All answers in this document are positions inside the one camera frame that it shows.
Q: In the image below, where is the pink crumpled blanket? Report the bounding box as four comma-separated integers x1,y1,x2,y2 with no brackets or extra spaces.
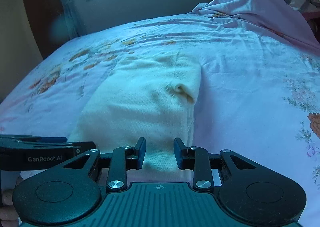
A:
191,0,319,57

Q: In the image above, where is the cream white knitted garment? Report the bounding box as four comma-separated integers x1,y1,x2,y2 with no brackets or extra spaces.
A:
68,51,201,181

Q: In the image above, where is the floral pink bed sheet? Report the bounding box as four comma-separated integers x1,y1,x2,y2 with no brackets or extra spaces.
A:
1,14,319,226

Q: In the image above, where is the person left hand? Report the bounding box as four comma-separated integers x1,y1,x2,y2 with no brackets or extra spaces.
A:
1,189,20,227

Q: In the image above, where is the dark left side curtain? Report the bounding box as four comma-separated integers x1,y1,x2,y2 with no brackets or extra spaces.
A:
49,0,89,40

